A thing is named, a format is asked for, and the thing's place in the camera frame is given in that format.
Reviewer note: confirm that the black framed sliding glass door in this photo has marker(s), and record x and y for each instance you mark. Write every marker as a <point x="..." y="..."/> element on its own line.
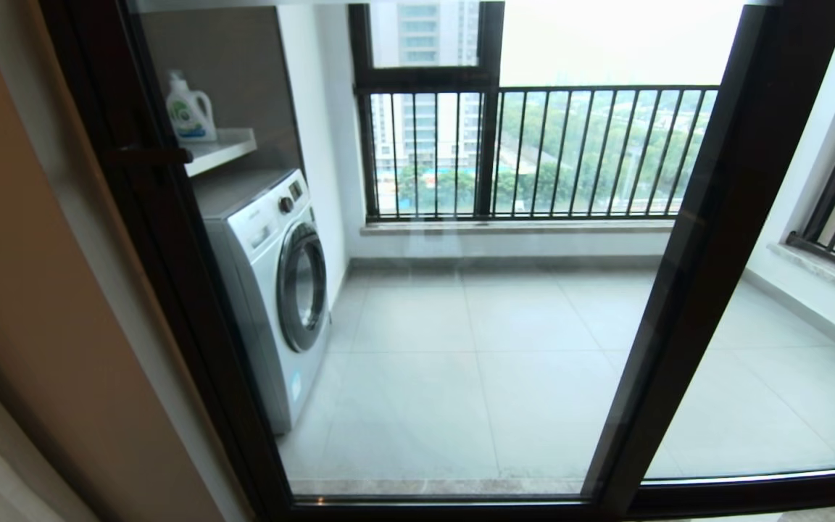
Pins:
<point x="722" y="217"/>

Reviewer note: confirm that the grey stone balcony sill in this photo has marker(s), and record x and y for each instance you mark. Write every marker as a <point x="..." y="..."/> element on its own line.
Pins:
<point x="519" y="227"/>

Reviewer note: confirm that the white front-load washing machine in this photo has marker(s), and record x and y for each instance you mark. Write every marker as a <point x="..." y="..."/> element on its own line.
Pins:
<point x="265" y="290"/>

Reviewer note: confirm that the white stone shelf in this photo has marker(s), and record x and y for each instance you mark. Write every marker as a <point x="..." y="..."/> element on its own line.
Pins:
<point x="218" y="148"/>

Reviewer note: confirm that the black balcony railing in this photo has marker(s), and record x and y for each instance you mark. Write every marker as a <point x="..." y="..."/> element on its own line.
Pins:
<point x="570" y="89"/>

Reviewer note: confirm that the white detergent bottle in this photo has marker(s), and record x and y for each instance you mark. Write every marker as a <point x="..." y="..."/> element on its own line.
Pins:
<point x="189" y="112"/>

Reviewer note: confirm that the grey stone window sill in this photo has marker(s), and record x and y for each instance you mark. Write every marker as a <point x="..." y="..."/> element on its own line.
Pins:
<point x="823" y="270"/>

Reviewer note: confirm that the black window frame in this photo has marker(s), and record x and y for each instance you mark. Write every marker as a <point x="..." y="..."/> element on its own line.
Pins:
<point x="425" y="75"/>

